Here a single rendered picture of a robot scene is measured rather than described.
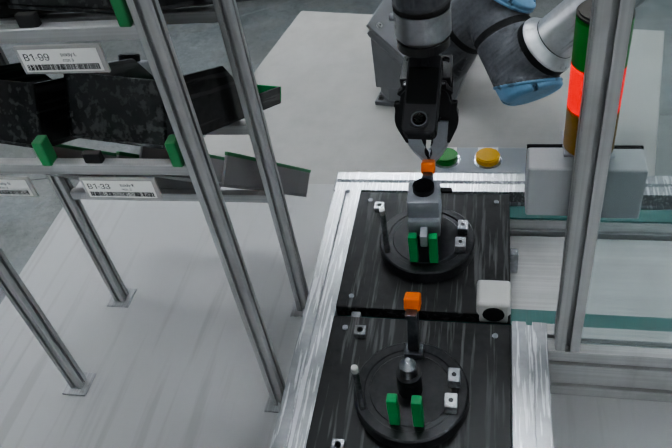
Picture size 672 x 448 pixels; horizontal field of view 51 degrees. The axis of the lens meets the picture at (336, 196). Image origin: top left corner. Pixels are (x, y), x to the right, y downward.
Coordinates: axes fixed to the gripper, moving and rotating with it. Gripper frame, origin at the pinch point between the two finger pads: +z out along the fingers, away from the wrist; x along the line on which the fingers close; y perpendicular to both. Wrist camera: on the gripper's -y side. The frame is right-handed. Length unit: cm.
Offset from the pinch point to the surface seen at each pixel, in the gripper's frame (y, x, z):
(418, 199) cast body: -11.3, 0.5, -2.5
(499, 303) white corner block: -21.0, -10.5, 7.0
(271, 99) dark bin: -4.9, 20.5, -14.9
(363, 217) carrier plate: -3.5, 10.6, 9.0
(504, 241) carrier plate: -7.8, -11.2, 9.0
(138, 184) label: -31.3, 27.0, -22.9
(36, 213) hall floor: 92, 167, 106
